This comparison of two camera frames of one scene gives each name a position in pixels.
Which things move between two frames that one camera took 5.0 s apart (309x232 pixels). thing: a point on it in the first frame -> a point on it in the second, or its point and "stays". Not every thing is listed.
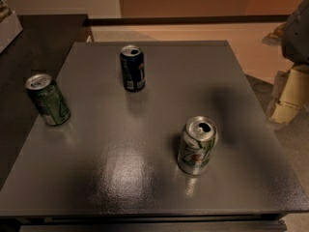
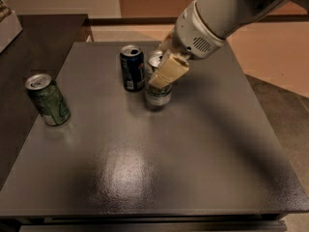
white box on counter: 10,30 stays
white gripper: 297,38 -> 193,33
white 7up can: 199,138 -> 155,97
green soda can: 47,100 stays
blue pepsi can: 133,69 stays
